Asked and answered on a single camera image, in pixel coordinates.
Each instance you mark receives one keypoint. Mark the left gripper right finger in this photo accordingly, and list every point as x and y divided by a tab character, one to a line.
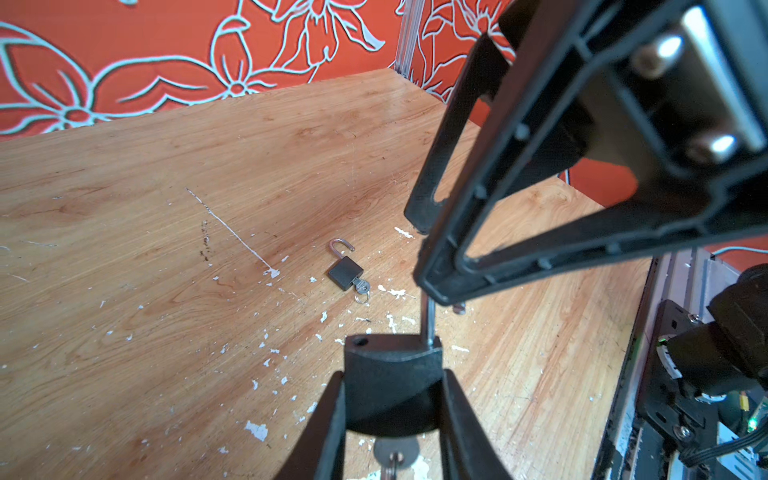
465	450

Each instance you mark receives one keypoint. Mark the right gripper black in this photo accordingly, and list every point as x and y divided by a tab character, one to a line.
657	110

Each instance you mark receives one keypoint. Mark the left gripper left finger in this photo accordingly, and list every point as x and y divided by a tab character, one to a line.
320	450

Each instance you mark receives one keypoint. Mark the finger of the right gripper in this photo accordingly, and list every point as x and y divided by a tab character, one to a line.
481	77

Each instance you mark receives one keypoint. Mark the black padlock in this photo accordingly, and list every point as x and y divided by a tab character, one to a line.
345	270
393	382

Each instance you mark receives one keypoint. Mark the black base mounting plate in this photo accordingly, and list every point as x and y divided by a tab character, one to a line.
691	401

